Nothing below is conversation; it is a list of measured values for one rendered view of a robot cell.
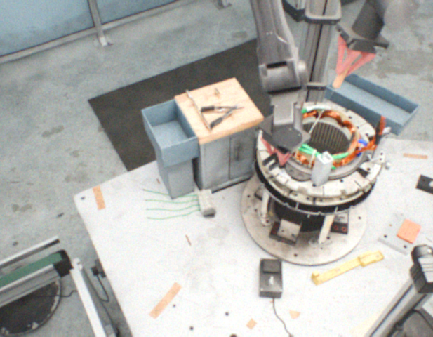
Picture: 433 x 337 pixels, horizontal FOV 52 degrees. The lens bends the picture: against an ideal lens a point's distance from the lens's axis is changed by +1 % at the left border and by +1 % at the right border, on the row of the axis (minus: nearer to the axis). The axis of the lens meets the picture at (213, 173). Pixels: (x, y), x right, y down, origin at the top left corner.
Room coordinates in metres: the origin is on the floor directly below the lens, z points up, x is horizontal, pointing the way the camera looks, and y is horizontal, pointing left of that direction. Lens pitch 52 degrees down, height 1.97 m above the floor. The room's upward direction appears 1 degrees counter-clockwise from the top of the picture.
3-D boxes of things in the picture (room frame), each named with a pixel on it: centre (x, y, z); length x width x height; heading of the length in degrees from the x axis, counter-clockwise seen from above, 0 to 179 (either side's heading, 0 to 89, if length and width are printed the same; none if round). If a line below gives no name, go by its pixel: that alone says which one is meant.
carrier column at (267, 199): (0.73, -0.16, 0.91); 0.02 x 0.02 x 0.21
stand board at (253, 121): (0.95, -0.02, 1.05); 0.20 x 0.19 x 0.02; 113
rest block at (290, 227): (0.66, -0.22, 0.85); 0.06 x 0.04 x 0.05; 65
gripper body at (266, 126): (0.66, -0.16, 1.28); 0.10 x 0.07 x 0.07; 41
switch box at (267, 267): (0.53, -0.15, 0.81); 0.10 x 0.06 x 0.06; 175
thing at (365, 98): (0.98, -0.47, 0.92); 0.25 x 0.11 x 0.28; 47
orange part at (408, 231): (0.67, -0.58, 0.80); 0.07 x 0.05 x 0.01; 143
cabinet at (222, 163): (0.95, -0.02, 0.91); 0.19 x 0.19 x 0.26; 23
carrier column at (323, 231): (0.64, -0.31, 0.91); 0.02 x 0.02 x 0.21
